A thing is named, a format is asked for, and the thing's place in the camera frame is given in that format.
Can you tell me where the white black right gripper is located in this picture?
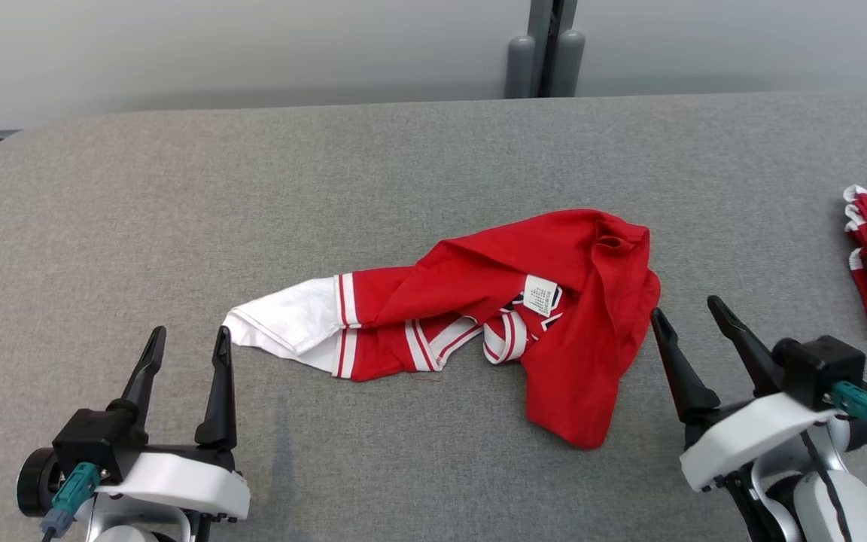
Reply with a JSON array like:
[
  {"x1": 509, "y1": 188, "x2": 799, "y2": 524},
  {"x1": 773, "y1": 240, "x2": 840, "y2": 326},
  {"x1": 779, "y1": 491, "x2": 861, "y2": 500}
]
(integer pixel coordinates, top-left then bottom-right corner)
[{"x1": 650, "y1": 295, "x2": 867, "y2": 498}]

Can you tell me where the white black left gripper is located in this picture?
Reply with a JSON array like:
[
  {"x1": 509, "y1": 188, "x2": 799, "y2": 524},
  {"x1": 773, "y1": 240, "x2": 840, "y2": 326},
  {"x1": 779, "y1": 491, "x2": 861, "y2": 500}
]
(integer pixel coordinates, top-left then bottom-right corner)
[{"x1": 16, "y1": 325, "x2": 252, "y2": 524}]

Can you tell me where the red white jersey shirt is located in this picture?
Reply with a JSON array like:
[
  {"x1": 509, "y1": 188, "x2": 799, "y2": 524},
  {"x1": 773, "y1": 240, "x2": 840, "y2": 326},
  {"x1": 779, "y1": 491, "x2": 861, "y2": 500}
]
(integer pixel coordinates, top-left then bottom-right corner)
[{"x1": 223, "y1": 209, "x2": 662, "y2": 451}]

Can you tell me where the teal plug left camera cable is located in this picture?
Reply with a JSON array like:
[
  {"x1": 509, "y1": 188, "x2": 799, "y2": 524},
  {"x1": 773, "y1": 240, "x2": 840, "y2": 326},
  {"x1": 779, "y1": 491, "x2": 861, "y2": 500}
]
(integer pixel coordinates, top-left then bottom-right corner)
[{"x1": 40, "y1": 463, "x2": 102, "y2": 542}]

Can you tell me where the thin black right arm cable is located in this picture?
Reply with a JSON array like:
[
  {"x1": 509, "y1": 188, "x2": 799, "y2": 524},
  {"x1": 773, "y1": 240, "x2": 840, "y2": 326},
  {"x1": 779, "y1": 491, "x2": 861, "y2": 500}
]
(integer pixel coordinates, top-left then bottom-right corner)
[{"x1": 799, "y1": 429, "x2": 853, "y2": 542}]

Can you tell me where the grey vertical partition post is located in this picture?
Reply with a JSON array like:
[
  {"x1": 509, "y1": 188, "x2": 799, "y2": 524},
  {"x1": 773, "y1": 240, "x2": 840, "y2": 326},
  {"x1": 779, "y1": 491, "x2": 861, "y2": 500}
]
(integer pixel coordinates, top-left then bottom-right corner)
[{"x1": 528, "y1": 0, "x2": 579, "y2": 97}]

